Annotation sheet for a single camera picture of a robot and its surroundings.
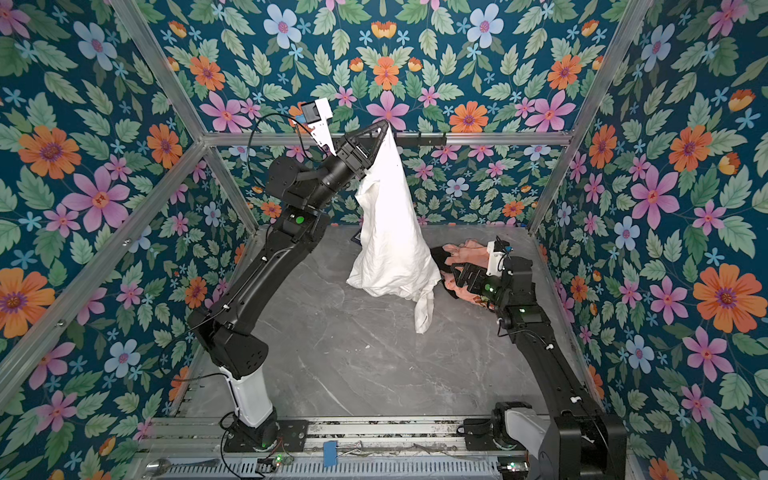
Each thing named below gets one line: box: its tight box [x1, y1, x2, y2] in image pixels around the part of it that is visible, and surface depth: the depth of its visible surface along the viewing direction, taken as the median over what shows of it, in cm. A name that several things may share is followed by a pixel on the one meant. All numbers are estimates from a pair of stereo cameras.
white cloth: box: [347, 121, 442, 334], surface depth 73 cm
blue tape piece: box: [323, 440, 338, 467], surface depth 74 cm
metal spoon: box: [144, 458, 221, 477], surface depth 70 cm
